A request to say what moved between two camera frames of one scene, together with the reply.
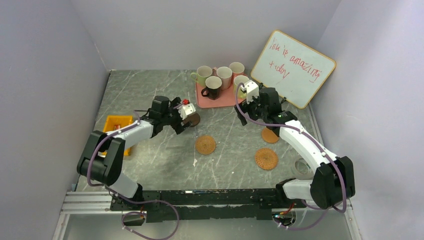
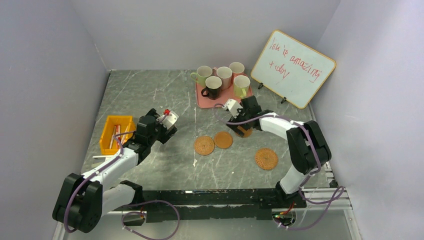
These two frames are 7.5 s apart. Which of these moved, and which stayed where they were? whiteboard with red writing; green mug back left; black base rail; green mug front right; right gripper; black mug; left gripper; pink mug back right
Moved: right gripper; left gripper
Stayed: green mug back left; green mug front right; pink mug back right; whiteboard with red writing; black mug; black base rail
